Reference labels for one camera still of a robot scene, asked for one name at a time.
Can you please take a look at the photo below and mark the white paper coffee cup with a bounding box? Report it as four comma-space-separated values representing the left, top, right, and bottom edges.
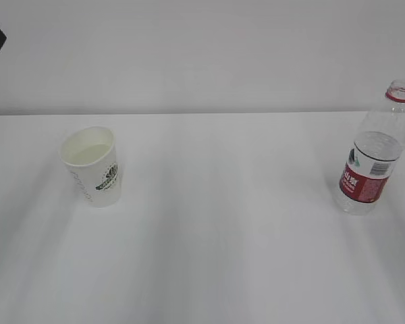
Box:
59, 126, 121, 208

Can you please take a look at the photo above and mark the clear red-label water bottle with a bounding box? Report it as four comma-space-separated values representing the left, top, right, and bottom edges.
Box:
335, 80, 405, 215

